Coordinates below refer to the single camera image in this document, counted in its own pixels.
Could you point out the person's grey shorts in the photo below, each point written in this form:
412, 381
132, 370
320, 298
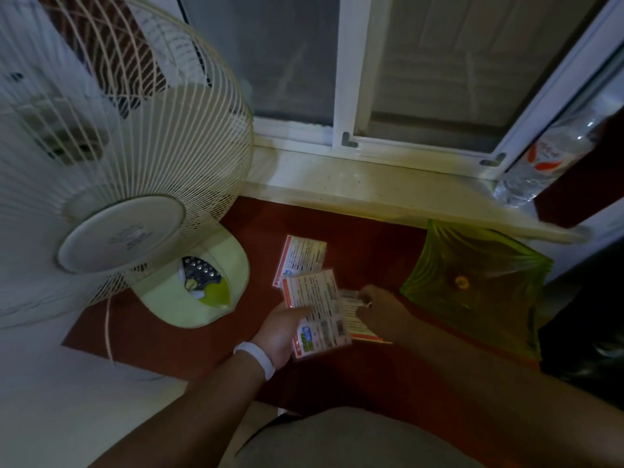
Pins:
351, 441

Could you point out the person's left forearm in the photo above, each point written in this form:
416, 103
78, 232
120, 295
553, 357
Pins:
195, 419

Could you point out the small orange object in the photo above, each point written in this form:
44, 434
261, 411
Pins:
461, 282

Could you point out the person's right fingers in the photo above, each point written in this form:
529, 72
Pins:
365, 307

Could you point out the clear plastic water bottle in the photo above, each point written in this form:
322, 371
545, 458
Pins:
551, 155

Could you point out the person's right forearm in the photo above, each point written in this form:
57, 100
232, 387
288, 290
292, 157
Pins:
487, 389

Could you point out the white sliding window frame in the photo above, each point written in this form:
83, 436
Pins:
348, 68

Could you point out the white wristband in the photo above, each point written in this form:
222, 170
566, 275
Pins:
258, 356

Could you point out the person's left hand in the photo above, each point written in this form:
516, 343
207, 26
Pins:
278, 336

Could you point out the white table fan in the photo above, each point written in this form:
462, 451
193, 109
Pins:
122, 155

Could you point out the person's left thumb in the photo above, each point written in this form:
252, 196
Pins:
294, 312

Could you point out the person's right hand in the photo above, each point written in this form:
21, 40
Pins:
387, 314

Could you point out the green translucent plastic bag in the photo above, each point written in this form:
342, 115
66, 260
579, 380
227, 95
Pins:
487, 297

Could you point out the printed white card packet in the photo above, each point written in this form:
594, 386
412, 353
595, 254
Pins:
301, 255
352, 331
319, 307

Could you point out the white window sill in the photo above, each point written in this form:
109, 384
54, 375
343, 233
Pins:
380, 190

